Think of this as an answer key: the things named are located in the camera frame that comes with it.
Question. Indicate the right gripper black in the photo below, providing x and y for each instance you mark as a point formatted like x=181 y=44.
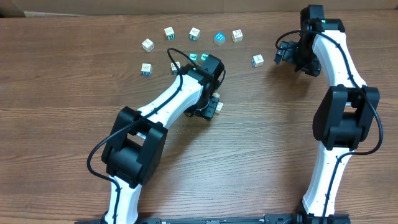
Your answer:
x=285 y=54

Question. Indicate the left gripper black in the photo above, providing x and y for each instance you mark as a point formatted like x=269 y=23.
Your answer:
x=210 y=107

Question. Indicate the block green R number five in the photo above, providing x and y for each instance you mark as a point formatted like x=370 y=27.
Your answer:
x=219 y=107

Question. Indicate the block yellow C side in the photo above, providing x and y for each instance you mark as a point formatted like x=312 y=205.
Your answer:
x=216 y=94

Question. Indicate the block blue T side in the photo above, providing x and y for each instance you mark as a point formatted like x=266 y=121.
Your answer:
x=257 y=60

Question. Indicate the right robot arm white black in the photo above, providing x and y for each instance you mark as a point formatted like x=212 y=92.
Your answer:
x=345 y=115

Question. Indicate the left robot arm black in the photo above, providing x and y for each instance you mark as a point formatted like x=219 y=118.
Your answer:
x=137 y=138

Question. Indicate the block blue side centre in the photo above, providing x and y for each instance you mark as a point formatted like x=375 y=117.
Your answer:
x=175 y=67

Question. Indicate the green top 4 block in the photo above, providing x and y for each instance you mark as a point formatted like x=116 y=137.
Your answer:
x=203 y=56

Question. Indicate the green top L block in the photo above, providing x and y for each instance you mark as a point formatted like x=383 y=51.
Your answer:
x=193 y=57

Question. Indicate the block yellow O side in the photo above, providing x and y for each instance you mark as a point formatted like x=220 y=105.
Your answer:
x=237 y=35

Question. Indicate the blue top block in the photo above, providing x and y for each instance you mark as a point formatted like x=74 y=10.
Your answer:
x=219 y=39

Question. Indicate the block blue D side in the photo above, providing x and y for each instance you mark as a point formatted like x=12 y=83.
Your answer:
x=146 y=69

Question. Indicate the block green J side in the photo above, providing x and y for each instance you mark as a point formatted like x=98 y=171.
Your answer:
x=194 y=34

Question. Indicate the block green R side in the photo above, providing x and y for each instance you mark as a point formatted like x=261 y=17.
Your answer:
x=169 y=32

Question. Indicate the block top left plain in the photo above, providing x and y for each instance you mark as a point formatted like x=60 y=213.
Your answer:
x=148 y=45

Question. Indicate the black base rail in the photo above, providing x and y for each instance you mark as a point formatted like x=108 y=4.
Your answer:
x=266 y=219

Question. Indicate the cardboard backdrop wall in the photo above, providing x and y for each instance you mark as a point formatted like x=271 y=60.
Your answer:
x=19 y=8

